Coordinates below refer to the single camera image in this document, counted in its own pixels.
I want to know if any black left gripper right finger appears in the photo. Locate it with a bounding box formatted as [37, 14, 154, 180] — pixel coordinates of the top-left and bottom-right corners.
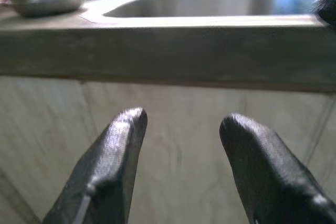
[219, 113, 336, 224]

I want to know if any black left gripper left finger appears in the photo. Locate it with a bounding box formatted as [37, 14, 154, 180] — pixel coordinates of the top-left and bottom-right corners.
[41, 106, 148, 224]

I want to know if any shallow steel bowl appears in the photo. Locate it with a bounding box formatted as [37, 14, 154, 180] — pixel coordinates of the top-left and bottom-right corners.
[11, 0, 85, 18]

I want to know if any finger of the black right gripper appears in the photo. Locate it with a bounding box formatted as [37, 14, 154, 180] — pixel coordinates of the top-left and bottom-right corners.
[311, 0, 336, 31]

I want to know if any stainless steel double sink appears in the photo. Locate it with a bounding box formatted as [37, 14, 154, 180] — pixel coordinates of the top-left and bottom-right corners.
[78, 0, 324, 24]

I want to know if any light wood cabinet door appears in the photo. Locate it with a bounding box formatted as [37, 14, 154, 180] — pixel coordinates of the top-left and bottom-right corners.
[80, 80, 329, 224]
[305, 94, 336, 191]
[0, 75, 88, 224]

